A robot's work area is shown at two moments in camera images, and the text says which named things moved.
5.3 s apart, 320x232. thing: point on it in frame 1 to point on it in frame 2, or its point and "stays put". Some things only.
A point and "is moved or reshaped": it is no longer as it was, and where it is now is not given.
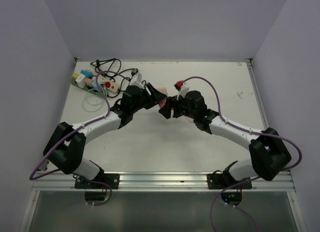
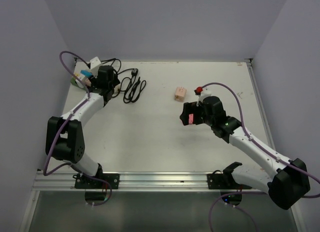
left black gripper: (154, 96) to (115, 81)
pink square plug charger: (162, 103) is moved or reshaped
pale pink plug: (88, 81) stays put
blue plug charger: (87, 73) stays put
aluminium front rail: (161, 181) stays put
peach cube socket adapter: (163, 90) is moved or reshaped
